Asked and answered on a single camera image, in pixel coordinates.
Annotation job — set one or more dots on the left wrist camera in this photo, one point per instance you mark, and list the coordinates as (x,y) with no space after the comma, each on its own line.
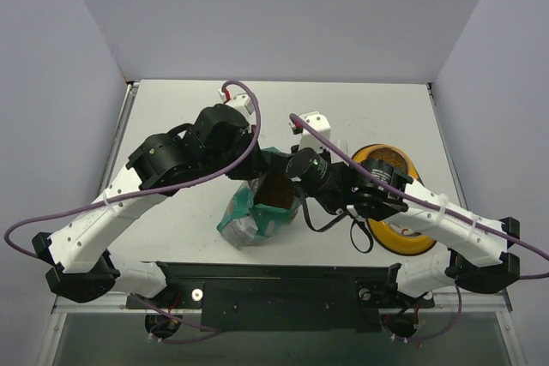
(238,101)

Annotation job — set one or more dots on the yellow double bowl feeder tray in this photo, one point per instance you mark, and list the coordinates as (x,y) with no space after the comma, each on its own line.
(394,156)

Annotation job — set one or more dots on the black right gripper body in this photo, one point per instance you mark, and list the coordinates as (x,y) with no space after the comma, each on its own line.
(298,148)

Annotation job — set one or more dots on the brown kibble in far bowl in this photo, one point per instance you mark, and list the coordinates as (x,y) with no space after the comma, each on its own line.
(390,157)

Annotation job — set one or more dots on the green white dog food bag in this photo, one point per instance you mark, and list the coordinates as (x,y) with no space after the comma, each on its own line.
(262,207)

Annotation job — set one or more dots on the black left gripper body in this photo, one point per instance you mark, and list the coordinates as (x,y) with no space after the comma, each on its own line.
(266,161)

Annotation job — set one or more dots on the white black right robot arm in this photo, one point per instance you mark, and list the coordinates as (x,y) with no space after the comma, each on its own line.
(394,204)

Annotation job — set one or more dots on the steel bowl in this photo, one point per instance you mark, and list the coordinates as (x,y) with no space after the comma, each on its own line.
(402,231)
(390,156)

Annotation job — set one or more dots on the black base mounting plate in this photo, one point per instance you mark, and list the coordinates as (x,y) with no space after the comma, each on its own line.
(261,298)

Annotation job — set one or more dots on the near steel bowl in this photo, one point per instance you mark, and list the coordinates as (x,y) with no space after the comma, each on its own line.
(402,231)

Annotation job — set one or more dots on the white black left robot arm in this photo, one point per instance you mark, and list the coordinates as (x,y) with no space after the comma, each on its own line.
(82,268)

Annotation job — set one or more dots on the far steel bowl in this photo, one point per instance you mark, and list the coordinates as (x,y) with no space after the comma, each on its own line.
(390,156)

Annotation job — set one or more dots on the clear plastic scoop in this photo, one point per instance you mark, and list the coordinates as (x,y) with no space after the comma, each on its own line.
(341,145)

